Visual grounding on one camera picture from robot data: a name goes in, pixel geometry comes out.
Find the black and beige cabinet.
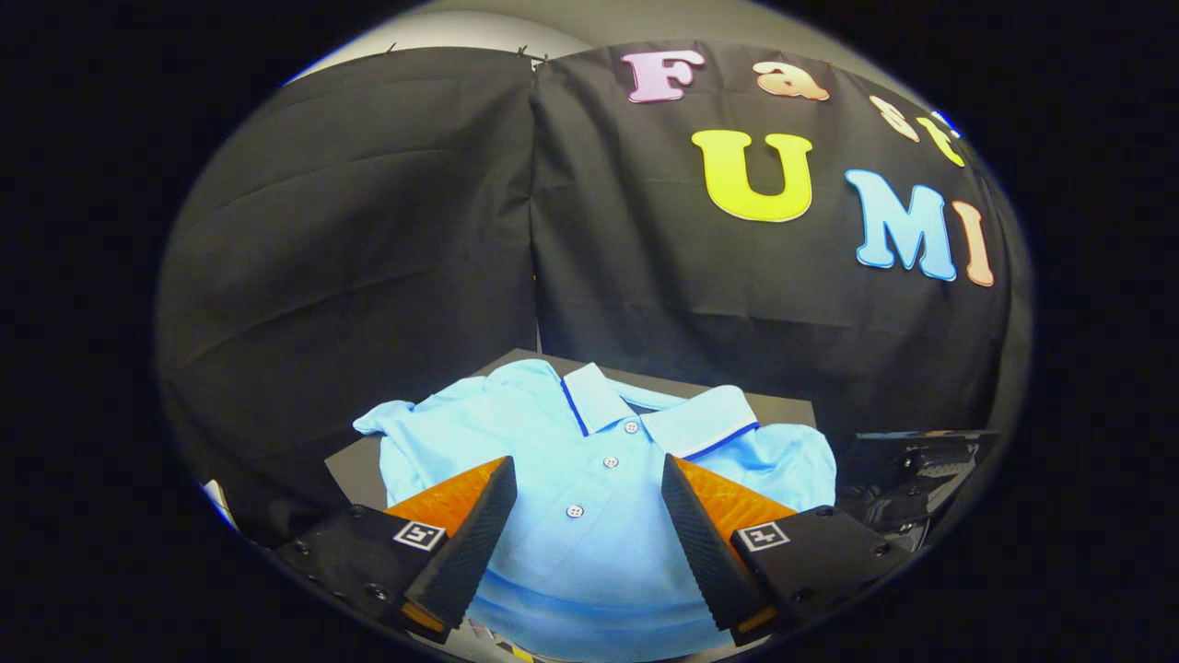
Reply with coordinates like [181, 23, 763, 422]
[324, 348, 818, 517]

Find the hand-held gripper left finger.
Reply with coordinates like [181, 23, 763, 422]
[276, 456, 518, 645]

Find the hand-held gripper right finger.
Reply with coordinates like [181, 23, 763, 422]
[661, 453, 913, 647]

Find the black washing machine lid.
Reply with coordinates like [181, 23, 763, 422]
[834, 428, 1002, 553]

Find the light blue polo shirt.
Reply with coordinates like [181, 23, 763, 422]
[353, 359, 839, 662]

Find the black backdrop cloth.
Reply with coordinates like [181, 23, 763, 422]
[157, 39, 1033, 544]

